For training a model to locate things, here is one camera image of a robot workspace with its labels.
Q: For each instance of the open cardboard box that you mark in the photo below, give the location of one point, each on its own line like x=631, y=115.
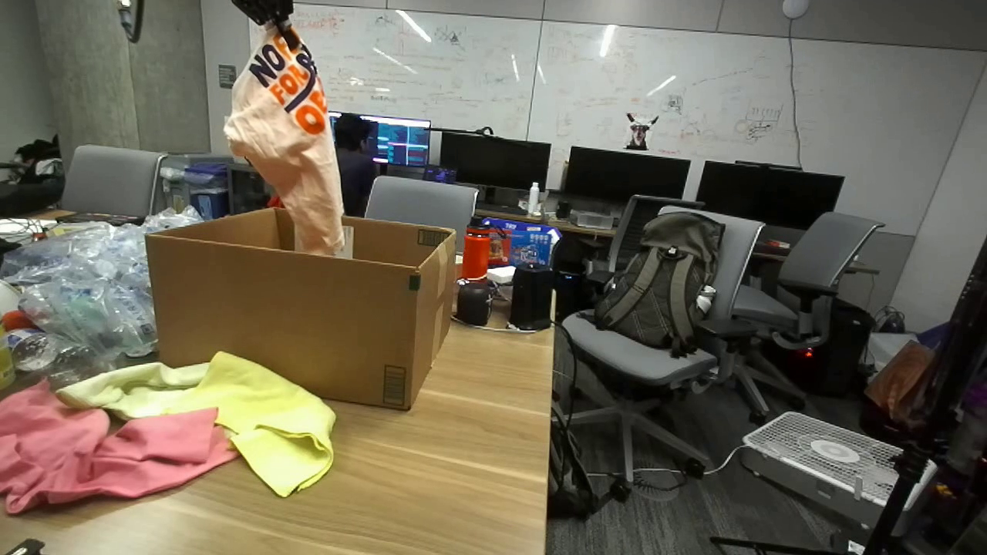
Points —
x=355, y=328

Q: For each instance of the grey chair far right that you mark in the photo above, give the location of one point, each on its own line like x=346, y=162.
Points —
x=795, y=317

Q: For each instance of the black cylinder speaker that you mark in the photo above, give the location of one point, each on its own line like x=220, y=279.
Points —
x=531, y=296

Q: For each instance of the white box fan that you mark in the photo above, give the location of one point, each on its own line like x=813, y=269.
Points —
x=823, y=463

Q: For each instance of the pink cloth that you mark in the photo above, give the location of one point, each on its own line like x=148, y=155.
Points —
x=53, y=455

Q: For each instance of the peach printed cloth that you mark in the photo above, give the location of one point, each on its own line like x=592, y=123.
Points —
x=280, y=127

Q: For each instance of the blue snack box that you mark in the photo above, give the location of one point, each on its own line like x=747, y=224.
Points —
x=517, y=242

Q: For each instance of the black monitor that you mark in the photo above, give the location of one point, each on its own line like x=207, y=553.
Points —
x=773, y=195
x=612, y=177
x=493, y=162

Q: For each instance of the middle black monitor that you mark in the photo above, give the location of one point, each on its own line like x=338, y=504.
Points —
x=612, y=177

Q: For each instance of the lit blue monitor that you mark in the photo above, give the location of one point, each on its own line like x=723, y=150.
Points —
x=380, y=139

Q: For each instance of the olive grey backpack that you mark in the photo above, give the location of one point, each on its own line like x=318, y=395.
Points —
x=666, y=286

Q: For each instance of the grey chair with backpack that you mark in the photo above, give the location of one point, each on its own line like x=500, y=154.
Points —
x=627, y=382

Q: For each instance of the red water bottle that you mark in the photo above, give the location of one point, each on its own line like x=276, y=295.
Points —
x=475, y=255

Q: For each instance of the grey office chair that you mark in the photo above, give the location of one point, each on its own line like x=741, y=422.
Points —
x=416, y=202

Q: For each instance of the yellow-green cloth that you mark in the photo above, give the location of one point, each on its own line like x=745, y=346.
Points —
x=280, y=430

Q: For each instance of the right black monitor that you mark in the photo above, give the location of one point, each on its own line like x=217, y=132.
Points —
x=773, y=195

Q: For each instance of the left black monitor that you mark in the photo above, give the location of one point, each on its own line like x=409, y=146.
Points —
x=493, y=162

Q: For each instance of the clear plastic bag pile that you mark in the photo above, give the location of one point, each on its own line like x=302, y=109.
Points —
x=85, y=295

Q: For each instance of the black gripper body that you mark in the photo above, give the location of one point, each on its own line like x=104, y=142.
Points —
x=266, y=12

